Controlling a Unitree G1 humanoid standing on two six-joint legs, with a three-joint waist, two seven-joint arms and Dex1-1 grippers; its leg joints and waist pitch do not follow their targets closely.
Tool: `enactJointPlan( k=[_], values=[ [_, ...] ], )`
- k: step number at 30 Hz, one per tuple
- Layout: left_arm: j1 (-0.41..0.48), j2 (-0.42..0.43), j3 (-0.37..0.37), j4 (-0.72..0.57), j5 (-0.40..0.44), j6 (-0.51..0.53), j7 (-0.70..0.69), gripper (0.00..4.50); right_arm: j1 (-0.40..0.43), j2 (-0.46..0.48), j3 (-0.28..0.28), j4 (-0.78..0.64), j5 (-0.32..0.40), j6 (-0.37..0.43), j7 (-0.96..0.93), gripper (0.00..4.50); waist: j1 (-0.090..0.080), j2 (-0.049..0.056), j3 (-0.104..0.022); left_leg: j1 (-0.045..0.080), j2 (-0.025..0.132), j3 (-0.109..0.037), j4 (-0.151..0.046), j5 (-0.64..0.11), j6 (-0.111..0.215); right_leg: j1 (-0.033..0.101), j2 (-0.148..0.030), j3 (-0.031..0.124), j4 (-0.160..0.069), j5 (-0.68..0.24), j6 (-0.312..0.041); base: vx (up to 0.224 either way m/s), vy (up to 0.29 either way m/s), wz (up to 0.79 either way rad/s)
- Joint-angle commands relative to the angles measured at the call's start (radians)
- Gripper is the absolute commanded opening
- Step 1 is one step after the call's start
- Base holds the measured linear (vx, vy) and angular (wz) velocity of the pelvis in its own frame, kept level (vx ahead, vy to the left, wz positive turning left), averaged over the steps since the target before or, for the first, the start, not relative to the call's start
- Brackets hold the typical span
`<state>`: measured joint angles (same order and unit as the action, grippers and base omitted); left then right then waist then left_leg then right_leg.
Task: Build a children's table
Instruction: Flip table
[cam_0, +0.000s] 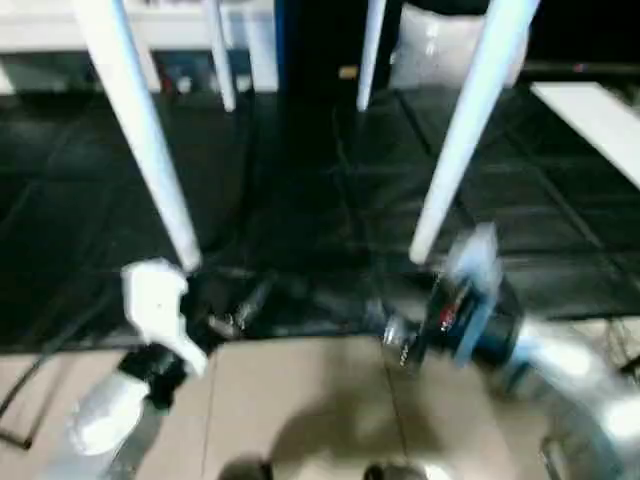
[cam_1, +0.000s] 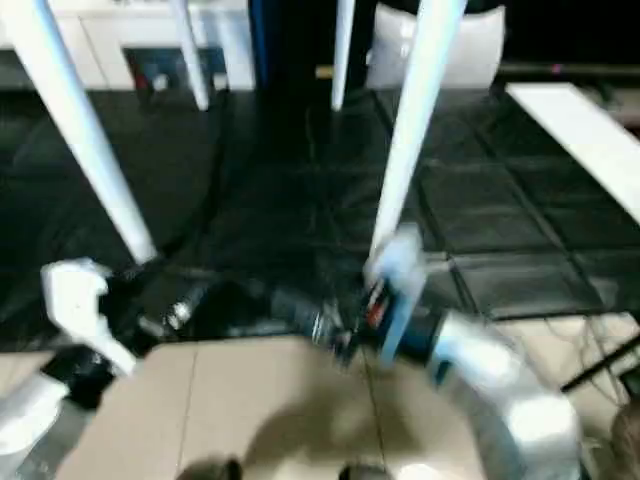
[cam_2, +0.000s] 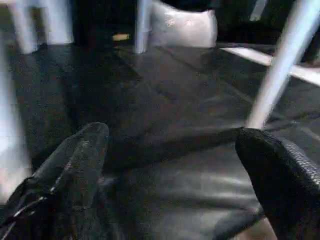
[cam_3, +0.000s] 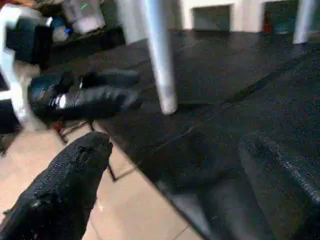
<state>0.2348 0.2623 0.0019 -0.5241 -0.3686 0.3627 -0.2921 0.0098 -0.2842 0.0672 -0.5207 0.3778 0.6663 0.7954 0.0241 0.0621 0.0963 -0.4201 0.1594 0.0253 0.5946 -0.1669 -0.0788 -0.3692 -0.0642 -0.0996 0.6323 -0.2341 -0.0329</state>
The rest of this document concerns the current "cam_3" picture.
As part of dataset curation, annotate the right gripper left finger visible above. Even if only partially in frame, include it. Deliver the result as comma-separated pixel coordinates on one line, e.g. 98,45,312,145
0,131,114,240

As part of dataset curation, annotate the dark metal table frame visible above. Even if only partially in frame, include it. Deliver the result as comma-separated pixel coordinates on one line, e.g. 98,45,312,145
53,119,96,145

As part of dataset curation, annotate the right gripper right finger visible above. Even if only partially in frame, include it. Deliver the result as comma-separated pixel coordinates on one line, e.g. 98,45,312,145
238,134,320,240

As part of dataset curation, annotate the white cabinet with glass doors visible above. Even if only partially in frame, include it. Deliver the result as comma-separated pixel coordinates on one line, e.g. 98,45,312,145
179,0,301,34

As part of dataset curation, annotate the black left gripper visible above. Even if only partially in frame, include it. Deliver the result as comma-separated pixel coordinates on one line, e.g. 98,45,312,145
27,70,145,119

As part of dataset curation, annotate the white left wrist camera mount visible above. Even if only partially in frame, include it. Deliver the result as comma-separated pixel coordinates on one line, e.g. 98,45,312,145
0,4,39,131

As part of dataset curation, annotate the white plastic table leg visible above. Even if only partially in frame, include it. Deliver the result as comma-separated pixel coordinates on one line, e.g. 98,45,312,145
139,0,179,115
293,0,316,45

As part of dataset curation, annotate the black work mat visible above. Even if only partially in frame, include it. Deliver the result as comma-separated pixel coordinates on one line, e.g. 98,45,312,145
37,27,320,240

